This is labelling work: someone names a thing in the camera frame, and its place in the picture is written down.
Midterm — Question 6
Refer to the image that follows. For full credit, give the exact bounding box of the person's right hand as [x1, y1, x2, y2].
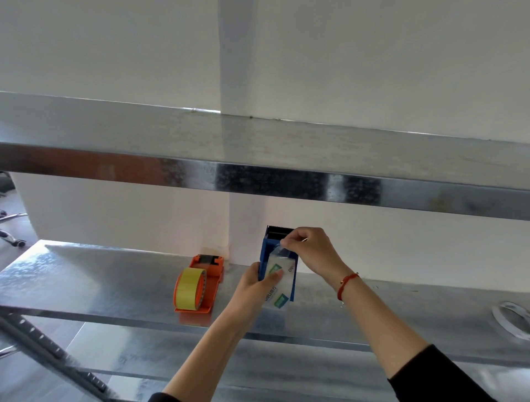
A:
[279, 226, 357, 289]

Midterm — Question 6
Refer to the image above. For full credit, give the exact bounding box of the person's left hand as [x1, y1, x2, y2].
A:
[228, 262, 286, 322]

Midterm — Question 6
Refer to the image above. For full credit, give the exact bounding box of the person's right forearm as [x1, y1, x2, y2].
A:
[331, 271, 430, 380]

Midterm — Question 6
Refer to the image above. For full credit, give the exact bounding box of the person's left forearm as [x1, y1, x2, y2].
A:
[162, 299, 259, 401]

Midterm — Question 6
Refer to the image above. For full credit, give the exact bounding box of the blue tape dispenser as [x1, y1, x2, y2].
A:
[257, 225, 300, 302]

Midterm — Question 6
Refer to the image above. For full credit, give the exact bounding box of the orange tape dispenser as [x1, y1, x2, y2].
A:
[173, 254, 225, 315]

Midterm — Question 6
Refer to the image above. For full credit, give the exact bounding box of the yellow tape roll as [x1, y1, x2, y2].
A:
[174, 267, 208, 311]

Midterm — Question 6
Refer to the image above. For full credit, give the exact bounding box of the galvanized metal shelf board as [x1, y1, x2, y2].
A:
[62, 322, 530, 402]
[0, 239, 530, 368]
[0, 91, 530, 221]

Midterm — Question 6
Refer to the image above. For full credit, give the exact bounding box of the black right sleeve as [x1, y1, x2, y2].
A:
[387, 344, 498, 402]

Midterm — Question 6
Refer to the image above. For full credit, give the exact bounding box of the white tape roll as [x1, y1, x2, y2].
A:
[491, 301, 530, 343]

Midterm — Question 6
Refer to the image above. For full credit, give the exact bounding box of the perforated metal shelf upright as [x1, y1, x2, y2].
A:
[0, 310, 113, 402]

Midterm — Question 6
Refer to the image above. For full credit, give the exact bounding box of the chrome chair base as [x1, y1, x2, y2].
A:
[0, 210, 28, 249]

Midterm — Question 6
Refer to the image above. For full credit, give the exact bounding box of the red string bracelet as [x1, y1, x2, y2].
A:
[336, 272, 360, 302]

